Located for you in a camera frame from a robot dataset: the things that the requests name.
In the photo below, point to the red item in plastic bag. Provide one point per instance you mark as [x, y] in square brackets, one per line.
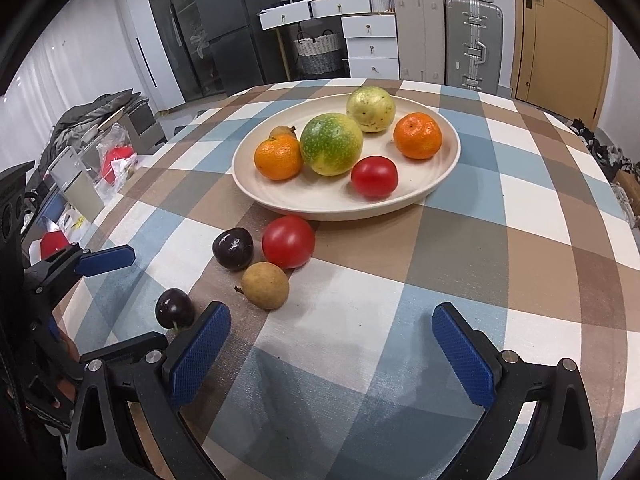
[117, 162]

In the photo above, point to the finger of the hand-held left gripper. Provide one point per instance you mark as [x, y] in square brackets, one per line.
[130, 347]
[110, 259]

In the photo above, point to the yellow guava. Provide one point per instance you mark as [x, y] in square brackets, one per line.
[371, 109]

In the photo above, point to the red packet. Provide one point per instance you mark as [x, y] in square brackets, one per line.
[52, 244]

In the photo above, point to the brown longan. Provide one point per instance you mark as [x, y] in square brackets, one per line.
[265, 285]
[282, 132]

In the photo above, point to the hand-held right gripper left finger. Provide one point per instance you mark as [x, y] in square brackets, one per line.
[200, 355]

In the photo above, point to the orange mandarin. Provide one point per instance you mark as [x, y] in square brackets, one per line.
[278, 158]
[417, 135]

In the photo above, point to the plaid tablecloth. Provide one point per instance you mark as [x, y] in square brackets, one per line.
[400, 285]

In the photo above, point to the red tomato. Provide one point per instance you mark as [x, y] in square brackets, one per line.
[374, 176]
[288, 241]

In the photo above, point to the pile of shoes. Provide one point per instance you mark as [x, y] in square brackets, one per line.
[600, 150]

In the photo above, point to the silver suitcase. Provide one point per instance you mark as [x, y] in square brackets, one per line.
[472, 45]

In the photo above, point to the beige cup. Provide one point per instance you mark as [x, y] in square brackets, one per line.
[85, 200]

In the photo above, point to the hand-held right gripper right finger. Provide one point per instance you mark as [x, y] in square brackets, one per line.
[462, 355]

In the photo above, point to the white tumbler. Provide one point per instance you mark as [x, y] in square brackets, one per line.
[65, 167]

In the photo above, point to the cream round plate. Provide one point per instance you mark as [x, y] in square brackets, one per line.
[320, 200]

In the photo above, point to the woven basket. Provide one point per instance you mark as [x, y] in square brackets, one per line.
[320, 55]

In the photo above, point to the wooden door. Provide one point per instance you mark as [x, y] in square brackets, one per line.
[560, 60]

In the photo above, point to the dark purple plum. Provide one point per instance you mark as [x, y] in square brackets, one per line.
[232, 249]
[174, 308]

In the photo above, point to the white drawer dresser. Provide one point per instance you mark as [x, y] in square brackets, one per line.
[372, 50]

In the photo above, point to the white curtain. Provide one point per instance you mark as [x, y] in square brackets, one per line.
[75, 60]

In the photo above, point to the green yellow round fruit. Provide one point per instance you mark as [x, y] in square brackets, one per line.
[331, 144]

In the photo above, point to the black refrigerator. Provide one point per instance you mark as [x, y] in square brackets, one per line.
[235, 35]

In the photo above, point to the beige suitcase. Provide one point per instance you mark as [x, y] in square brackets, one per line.
[420, 35]

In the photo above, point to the grey jacket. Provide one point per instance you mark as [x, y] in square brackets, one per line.
[90, 110]

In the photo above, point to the white and glass wardrobe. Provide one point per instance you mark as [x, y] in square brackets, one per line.
[160, 35]

